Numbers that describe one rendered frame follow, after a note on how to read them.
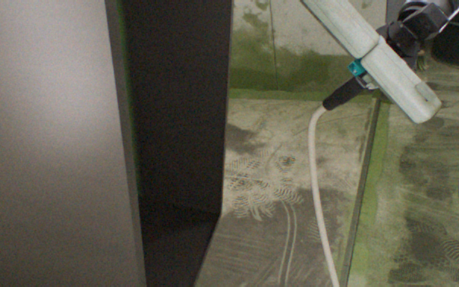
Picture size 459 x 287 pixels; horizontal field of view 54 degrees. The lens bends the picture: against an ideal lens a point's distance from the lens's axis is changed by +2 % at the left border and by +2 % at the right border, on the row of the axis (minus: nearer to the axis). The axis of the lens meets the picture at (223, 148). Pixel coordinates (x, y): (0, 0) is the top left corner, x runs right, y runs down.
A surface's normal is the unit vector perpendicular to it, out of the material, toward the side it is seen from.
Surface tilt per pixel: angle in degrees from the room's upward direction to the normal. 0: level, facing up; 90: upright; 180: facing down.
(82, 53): 91
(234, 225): 0
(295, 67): 90
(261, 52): 90
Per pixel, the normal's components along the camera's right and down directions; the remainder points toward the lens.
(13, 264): -0.25, 0.58
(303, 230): -0.15, -0.82
